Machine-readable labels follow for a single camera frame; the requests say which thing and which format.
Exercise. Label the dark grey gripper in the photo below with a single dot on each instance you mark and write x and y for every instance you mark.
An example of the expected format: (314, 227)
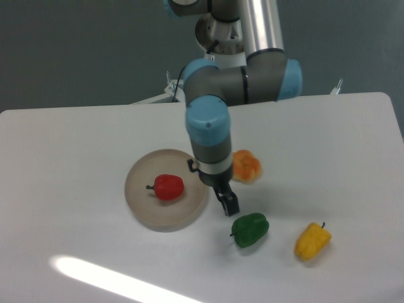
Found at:
(218, 176)

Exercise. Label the beige round plate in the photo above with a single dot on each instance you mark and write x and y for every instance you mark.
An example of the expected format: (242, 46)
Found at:
(155, 214)

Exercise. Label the red bell pepper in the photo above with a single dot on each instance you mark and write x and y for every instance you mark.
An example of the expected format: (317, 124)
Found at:
(167, 187)

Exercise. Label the yellow bell pepper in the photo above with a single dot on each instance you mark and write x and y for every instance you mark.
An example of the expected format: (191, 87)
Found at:
(311, 241)

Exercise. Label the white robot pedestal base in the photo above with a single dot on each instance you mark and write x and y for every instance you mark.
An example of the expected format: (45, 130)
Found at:
(176, 91)

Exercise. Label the orange knotted bread roll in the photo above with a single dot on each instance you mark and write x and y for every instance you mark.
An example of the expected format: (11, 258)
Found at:
(246, 167)

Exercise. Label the silver and grey robot arm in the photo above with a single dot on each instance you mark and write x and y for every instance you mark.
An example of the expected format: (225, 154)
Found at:
(250, 28)

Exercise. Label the green bell pepper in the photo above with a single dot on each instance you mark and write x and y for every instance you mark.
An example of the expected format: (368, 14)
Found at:
(248, 229)

